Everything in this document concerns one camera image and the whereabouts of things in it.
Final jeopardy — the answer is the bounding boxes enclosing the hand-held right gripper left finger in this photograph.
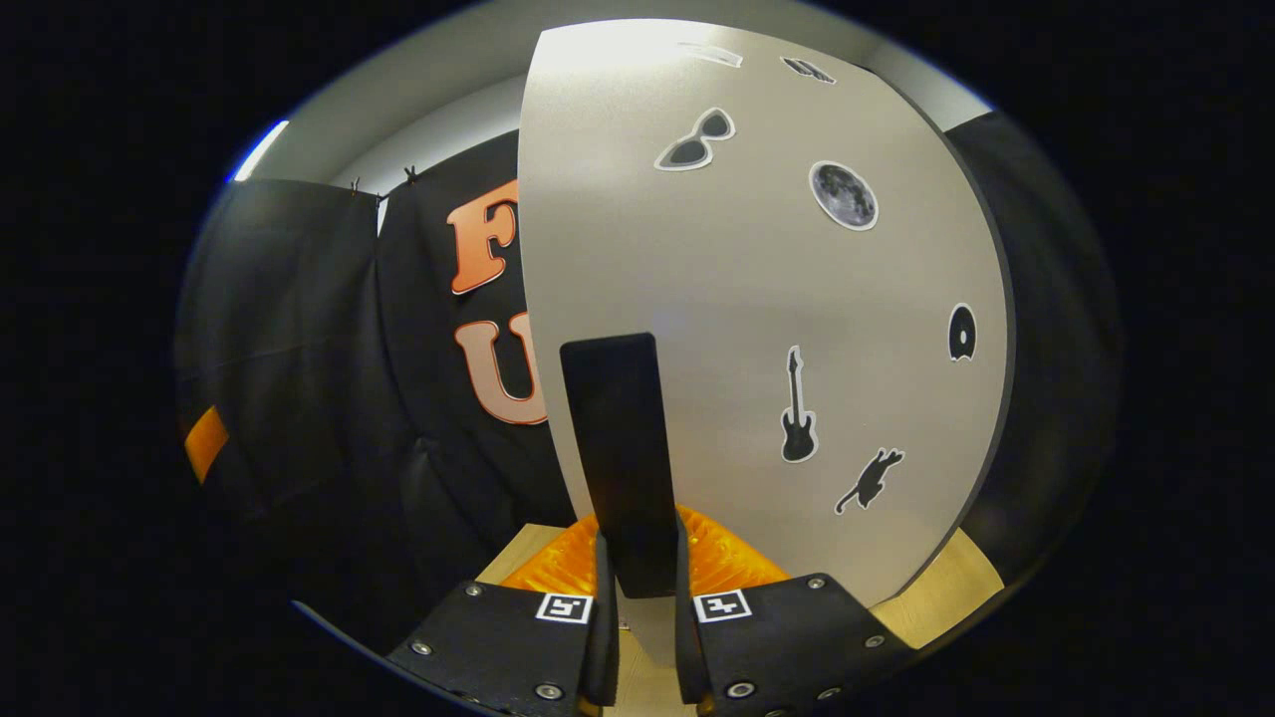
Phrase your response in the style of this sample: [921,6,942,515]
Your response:
[386,513,621,717]

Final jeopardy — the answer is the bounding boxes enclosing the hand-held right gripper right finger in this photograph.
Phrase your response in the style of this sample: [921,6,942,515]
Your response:
[673,506,915,717]

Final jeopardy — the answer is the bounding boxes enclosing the black door handle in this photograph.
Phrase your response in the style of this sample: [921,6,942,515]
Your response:
[560,334,680,600]

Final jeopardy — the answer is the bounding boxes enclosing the grey cabinet door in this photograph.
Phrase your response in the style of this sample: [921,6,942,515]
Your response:
[516,18,1017,670]

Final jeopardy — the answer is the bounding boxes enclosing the black backdrop cloth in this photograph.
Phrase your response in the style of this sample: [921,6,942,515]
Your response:
[174,110,1125,658]

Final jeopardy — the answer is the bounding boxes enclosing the small ceiling light panel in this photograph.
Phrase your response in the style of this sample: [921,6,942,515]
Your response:
[231,119,291,183]

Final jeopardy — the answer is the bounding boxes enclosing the row of cloth clips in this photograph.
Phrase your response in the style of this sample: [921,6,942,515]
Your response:
[347,164,419,197]

